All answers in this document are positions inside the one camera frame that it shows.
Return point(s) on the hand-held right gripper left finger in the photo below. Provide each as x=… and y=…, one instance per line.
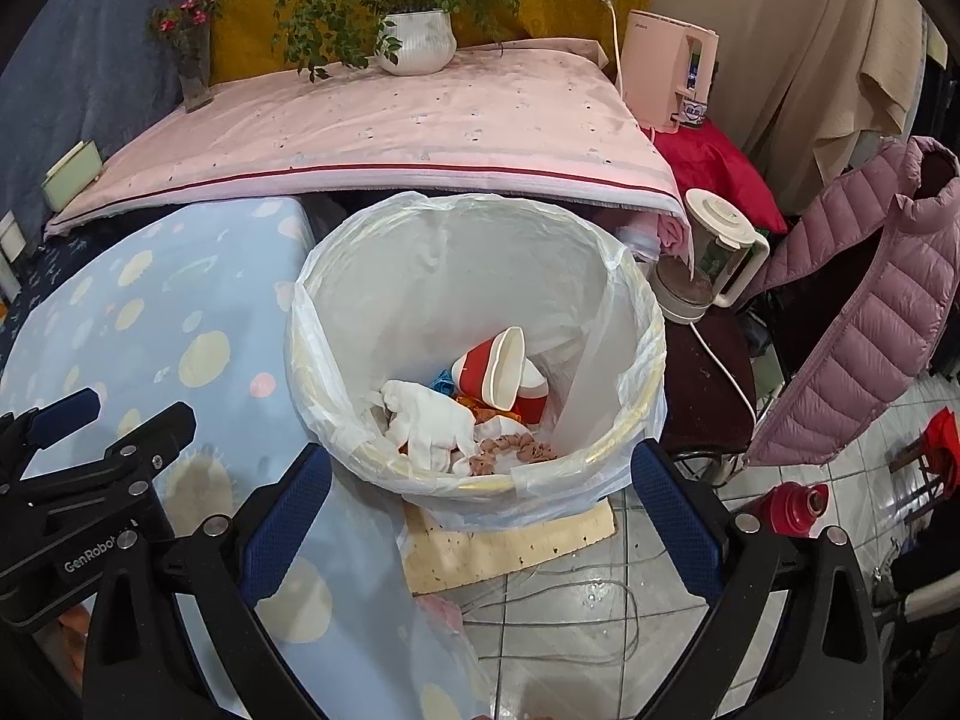
x=289, y=517

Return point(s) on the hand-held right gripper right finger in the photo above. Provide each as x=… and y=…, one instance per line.
x=675, y=517

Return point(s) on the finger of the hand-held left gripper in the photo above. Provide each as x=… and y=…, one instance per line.
x=150, y=439
x=64, y=412

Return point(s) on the white cloth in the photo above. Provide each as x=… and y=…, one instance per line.
x=427, y=420

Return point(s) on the small orange plastic bag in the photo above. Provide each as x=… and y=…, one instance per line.
x=487, y=415

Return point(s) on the red and white paper cup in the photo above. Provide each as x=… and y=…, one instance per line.
x=480, y=367

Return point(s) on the trash bin with white liner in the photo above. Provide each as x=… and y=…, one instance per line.
x=450, y=277

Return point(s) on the red thermos bottle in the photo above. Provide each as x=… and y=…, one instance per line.
x=795, y=506

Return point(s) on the dark stool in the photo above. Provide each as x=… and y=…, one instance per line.
x=697, y=390

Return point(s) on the blue dotted tablecloth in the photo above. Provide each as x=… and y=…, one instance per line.
x=150, y=300

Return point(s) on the dark blue patterned cloth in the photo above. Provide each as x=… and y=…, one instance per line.
x=45, y=262

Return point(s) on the cardboard floor mat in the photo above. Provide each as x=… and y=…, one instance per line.
x=480, y=555

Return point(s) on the pale green box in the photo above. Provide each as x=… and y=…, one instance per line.
x=71, y=176

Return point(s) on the pink puffer jacket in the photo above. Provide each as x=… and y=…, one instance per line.
x=862, y=330

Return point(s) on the red plastic stool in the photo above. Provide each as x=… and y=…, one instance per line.
x=945, y=442

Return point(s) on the red cloth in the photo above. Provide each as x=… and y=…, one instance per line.
x=720, y=165

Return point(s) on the glass vase with flowers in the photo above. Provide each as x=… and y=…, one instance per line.
x=196, y=82

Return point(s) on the blue grey cloth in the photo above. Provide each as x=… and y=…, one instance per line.
x=90, y=52

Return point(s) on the pink blanket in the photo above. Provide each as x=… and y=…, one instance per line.
x=375, y=127

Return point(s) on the yellow cloth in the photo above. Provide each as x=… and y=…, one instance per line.
x=247, y=37

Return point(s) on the pink water dispenser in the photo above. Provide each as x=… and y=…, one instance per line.
x=652, y=67

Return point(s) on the potted plant in white pot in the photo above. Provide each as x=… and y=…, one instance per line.
x=416, y=41

